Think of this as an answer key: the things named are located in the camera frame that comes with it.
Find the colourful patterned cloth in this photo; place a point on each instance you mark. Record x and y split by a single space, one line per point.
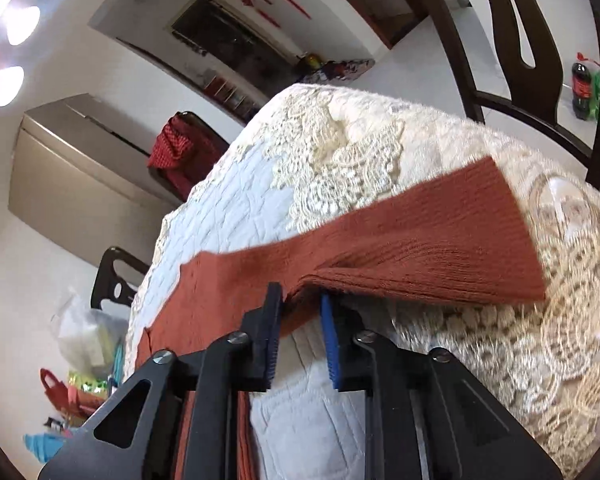
345 70

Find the green soda bottle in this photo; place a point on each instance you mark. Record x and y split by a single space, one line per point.
598 97

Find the cream lace tablecloth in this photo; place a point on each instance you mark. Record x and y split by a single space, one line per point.
330 160

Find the cola bottle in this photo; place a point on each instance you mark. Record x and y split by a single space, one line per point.
581 90

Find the bright ceiling lamp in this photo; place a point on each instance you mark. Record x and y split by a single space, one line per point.
7 85
22 25

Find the dark wooden door frame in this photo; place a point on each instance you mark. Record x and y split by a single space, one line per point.
397 22

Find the clear plastic bag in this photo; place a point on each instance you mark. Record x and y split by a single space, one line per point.
87 330

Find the beige cabinet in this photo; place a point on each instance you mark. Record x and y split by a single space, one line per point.
80 185

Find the red carrier bag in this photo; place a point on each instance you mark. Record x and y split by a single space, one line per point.
55 390

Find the dark wooden chair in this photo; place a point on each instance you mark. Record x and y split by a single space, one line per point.
207 145
105 270
495 60

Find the light blue cloth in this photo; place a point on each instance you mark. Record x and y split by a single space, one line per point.
40 446

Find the green yellow packet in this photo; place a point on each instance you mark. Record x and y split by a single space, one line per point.
87 381

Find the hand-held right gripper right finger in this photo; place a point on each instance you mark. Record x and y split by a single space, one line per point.
330 345

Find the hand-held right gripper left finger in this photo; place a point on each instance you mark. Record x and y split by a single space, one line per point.
272 340

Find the red checked cloth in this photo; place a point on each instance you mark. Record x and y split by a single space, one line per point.
172 145

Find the rust knit sweater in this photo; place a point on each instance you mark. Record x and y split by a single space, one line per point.
405 240

